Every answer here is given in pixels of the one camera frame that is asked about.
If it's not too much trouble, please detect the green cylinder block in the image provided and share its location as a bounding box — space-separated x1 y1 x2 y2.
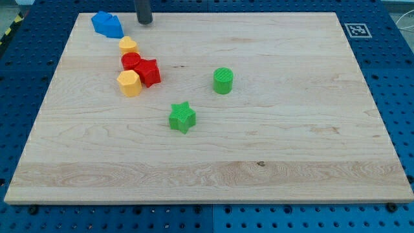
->
213 67 234 94

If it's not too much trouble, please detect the black bolt front left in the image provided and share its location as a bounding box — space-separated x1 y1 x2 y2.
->
27 205 39 216

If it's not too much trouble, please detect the red star block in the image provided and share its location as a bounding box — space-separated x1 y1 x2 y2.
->
134 59 161 88

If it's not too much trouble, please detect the yellow hexagon block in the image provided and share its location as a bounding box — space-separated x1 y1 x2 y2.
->
116 70 142 97

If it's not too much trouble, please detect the yellow heart block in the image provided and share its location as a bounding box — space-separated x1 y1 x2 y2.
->
118 36 139 55

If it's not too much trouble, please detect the black bolt front right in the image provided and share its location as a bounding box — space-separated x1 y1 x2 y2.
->
386 203 398 213

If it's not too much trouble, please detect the blue cube block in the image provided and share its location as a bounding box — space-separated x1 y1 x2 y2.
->
91 11 112 35

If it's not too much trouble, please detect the yellow black hazard tape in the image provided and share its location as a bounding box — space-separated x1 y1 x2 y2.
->
1 12 25 46

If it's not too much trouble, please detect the green star block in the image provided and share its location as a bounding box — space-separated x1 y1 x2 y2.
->
169 102 196 134

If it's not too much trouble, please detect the red cylinder block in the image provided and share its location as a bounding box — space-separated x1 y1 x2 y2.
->
121 52 141 71

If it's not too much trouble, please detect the black bolt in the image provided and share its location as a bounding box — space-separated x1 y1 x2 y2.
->
386 203 398 213
27 205 39 216

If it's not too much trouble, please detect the white cable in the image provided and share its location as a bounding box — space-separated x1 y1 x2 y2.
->
395 8 414 32

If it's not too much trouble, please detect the black cylindrical robot arm tip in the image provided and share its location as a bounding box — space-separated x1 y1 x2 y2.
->
134 0 153 25

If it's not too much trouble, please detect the white fiducial marker tag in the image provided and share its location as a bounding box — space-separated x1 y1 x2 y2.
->
344 23 372 38

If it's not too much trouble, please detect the blue pentagon block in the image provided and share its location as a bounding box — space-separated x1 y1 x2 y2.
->
102 16 124 39

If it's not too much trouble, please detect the light wooden board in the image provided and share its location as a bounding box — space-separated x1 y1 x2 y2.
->
5 12 413 205

